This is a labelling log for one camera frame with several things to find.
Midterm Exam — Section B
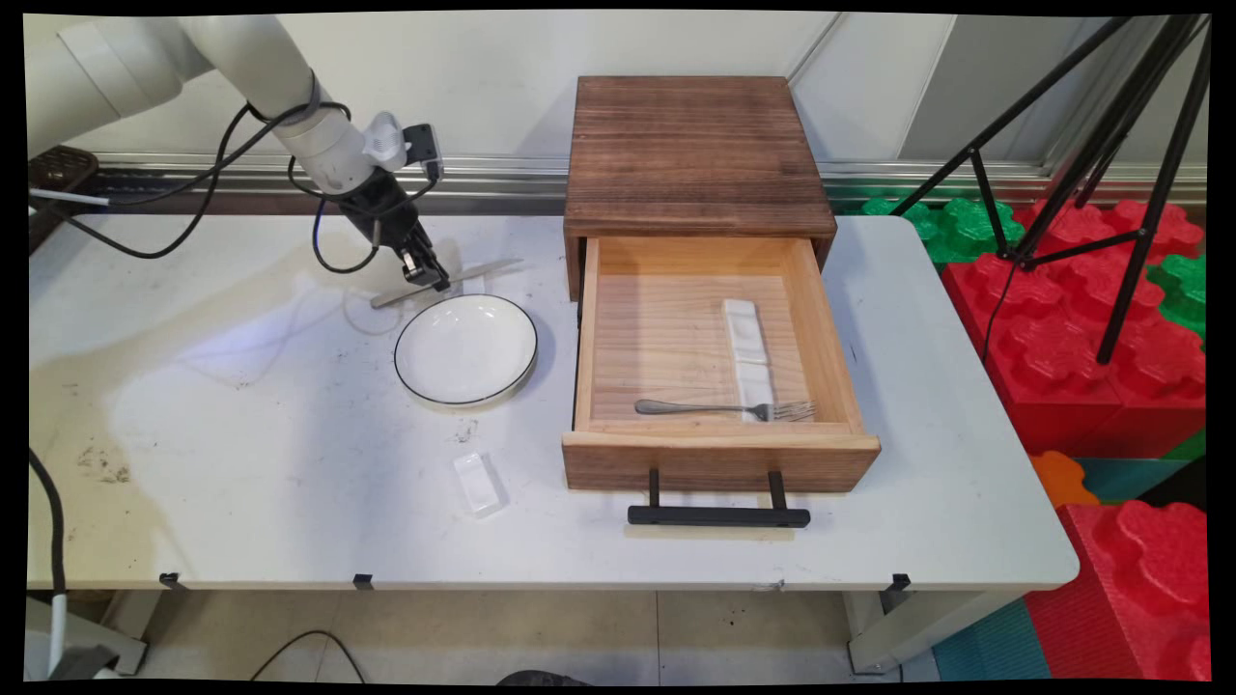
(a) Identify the black floor cable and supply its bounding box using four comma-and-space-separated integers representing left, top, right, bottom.
251, 630, 366, 683

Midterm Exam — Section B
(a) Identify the green foam block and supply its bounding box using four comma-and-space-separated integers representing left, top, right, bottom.
859, 196, 1026, 267
1146, 253, 1208, 341

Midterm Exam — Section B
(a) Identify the black drawer handle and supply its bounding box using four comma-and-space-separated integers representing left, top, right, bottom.
628, 469, 812, 528

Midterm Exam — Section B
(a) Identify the white plate black rim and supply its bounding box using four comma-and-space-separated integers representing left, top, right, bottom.
393, 293, 539, 407

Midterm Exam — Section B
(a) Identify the silver fork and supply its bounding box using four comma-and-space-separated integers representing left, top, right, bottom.
634, 398, 818, 424

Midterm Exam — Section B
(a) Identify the silver table knife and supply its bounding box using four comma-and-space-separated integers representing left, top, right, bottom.
370, 258, 524, 310

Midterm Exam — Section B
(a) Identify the brown wicker basket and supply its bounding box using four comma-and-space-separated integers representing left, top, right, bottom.
27, 145, 100, 254

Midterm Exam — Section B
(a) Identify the orange foam piece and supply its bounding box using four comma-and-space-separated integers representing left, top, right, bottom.
1028, 451, 1088, 510

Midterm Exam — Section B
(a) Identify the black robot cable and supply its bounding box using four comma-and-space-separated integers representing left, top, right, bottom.
58, 100, 443, 276

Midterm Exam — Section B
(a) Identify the white table leg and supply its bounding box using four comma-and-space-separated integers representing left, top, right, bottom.
840, 589, 1010, 677

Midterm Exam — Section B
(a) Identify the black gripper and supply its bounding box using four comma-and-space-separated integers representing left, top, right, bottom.
338, 172, 453, 292

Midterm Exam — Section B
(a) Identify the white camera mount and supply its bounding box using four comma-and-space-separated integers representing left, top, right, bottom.
361, 111, 412, 176

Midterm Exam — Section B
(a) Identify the light wooden drawer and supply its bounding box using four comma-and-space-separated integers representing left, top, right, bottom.
561, 236, 882, 493

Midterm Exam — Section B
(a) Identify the dark wooden cabinet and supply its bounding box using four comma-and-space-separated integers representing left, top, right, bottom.
563, 75, 838, 302

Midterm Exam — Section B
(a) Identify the aluminium wall rail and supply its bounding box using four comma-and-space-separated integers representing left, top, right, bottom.
97, 153, 1208, 206

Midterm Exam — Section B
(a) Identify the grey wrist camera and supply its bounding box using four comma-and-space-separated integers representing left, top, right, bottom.
403, 123, 446, 183

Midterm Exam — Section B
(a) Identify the teal foam mat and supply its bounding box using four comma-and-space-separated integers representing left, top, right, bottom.
932, 598, 1053, 682

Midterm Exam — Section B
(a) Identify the black tripod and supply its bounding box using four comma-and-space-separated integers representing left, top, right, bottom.
888, 14, 1213, 366

